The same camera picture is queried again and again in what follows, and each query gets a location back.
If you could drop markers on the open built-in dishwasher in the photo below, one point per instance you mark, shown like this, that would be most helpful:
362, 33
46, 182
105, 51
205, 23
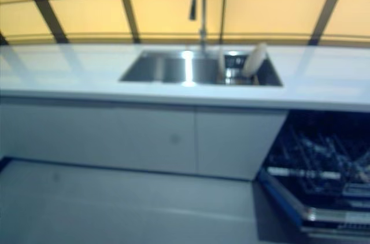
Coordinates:
289, 197

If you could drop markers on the beige round plate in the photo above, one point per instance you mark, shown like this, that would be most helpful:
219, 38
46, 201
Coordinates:
222, 60
254, 59

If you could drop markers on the dark table leg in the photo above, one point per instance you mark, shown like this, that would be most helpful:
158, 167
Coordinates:
115, 166

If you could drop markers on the stainless steel sink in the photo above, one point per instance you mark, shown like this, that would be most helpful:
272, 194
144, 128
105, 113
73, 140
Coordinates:
173, 67

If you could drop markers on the black sink dish rack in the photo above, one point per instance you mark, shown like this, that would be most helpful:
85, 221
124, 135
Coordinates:
234, 67

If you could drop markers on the yellow paned window dark frame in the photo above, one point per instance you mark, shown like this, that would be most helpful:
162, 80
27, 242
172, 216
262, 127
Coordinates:
86, 10

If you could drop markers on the white cabinet door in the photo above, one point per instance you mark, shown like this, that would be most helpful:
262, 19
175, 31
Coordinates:
86, 134
237, 140

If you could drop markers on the chrome kitchen faucet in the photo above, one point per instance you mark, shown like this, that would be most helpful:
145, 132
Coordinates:
194, 4

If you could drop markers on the dark dishwasher lower rack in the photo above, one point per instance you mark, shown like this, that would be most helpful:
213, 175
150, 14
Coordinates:
318, 151

